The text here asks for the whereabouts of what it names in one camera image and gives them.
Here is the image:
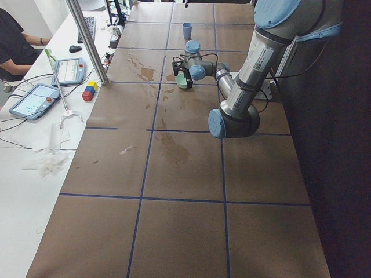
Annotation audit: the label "black computer mouse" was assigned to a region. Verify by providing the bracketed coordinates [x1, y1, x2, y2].
[69, 45, 82, 53]

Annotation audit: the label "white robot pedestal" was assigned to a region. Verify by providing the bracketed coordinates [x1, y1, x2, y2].
[255, 79, 273, 101]

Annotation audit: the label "near teach pendant tablet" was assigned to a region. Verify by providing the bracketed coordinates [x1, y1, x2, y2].
[9, 83, 60, 120]

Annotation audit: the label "reacher grabber stick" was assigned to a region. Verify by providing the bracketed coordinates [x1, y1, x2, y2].
[44, 48, 84, 129]

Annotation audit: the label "far teach pendant tablet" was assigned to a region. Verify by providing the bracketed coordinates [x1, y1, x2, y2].
[51, 58, 85, 86]

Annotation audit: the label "red blue yellow blocks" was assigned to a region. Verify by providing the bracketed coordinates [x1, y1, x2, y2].
[82, 81, 99, 101]

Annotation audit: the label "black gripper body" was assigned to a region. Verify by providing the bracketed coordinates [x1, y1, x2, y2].
[180, 62, 191, 80]

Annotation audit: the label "blue plastic cup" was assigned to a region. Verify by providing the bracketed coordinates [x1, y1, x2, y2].
[182, 22, 193, 39]

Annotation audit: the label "green ceramic bowl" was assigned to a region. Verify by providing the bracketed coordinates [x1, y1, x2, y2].
[175, 72, 189, 89]

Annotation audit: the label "black keyboard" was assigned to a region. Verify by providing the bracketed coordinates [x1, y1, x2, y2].
[77, 16, 96, 44]

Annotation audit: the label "small metal cup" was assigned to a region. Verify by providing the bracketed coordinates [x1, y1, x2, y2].
[112, 27, 121, 37]

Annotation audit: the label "person in black shirt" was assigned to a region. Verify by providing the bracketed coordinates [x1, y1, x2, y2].
[0, 9, 50, 82]

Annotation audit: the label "crumpled white tissues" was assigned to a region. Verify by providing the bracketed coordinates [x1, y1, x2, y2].
[21, 123, 70, 180]

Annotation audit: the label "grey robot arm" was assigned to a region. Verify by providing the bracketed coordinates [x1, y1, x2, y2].
[172, 0, 343, 139]

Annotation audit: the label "aluminium frame post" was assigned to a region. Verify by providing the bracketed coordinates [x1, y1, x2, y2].
[66, 0, 108, 85]

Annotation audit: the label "teach pendant tablet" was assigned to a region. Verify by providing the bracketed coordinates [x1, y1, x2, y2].
[51, 58, 85, 86]
[9, 83, 60, 120]

